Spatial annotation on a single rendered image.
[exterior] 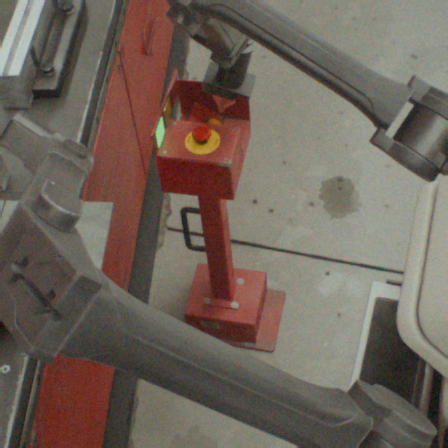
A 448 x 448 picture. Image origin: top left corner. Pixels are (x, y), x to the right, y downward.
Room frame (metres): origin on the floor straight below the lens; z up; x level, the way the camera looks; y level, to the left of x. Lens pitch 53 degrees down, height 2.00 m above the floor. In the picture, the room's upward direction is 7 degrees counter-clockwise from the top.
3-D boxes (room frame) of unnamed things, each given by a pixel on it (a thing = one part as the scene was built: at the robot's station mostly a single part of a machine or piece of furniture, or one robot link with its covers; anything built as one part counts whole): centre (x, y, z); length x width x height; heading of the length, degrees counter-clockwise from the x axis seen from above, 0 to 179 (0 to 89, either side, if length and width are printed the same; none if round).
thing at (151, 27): (1.77, 0.13, 0.58); 0.15 x 0.02 x 0.07; 170
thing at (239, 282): (1.19, 0.02, 0.13); 0.10 x 0.10 x 0.01; 73
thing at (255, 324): (1.18, -0.01, 0.06); 0.25 x 0.20 x 0.12; 73
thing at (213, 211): (1.19, 0.02, 0.39); 0.05 x 0.05 x 0.54; 73
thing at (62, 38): (1.37, 0.30, 0.89); 0.30 x 0.05 x 0.03; 170
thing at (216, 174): (1.19, 0.02, 0.75); 0.20 x 0.16 x 0.18; 163
